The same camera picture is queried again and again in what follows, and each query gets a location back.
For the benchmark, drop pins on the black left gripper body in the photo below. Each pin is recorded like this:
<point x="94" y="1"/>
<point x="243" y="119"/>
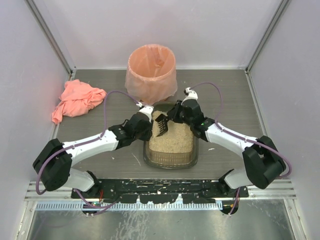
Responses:
<point x="146" y="127"/>

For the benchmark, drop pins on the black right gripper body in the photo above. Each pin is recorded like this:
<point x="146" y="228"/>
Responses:
<point x="177" y="114"/>

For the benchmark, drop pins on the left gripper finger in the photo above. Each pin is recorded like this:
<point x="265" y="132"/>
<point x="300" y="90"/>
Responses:
<point x="145" y="136"/>
<point x="150" y="127"/>

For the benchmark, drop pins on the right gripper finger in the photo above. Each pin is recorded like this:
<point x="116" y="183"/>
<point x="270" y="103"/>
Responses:
<point x="176" y="110"/>
<point x="177" y="118"/>

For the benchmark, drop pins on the black slotted litter scoop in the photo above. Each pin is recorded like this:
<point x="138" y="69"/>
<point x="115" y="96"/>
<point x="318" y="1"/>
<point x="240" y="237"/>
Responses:
<point x="162" y="122"/>

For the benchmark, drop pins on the dark green litter box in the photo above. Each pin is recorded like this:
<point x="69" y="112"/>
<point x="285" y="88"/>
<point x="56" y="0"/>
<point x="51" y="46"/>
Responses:
<point x="170" y="160"/>

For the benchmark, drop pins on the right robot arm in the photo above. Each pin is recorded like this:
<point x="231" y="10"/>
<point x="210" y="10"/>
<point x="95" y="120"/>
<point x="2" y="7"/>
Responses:
<point x="262" y="161"/>

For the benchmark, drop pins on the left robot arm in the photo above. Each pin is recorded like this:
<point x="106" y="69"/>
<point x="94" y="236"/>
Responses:
<point x="54" y="165"/>

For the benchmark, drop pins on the beige cat litter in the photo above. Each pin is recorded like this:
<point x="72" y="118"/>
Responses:
<point x="178" y="138"/>

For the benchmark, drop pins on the bin with orange liner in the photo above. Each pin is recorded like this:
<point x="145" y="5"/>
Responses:
<point x="151" y="74"/>

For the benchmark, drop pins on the crumpled pink cloth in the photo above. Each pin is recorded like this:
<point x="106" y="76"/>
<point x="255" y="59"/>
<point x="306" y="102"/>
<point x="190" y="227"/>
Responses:
<point x="77" y="99"/>

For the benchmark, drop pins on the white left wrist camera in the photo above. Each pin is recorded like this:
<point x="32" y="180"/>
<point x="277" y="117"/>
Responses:
<point x="147" y="110"/>

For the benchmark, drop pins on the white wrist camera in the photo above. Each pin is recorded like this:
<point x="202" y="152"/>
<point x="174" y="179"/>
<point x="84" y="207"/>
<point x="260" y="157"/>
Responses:
<point x="190" y="94"/>
<point x="147" y="110"/>

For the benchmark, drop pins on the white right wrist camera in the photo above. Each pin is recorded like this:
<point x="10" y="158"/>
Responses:
<point x="190" y="94"/>

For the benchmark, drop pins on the white slotted cable duct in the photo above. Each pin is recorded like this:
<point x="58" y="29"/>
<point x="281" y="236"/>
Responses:
<point x="80" y="206"/>

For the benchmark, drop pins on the right aluminium frame post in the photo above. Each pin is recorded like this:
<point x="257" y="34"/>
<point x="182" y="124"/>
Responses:
<point x="280" y="10"/>

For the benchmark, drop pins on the aluminium frame post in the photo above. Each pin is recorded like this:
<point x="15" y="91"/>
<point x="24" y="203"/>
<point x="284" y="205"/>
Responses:
<point x="280" y="10"/>
<point x="47" y="24"/>

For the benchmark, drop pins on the left aluminium frame post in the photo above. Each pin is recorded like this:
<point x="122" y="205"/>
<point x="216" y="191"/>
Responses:
<point x="47" y="24"/>

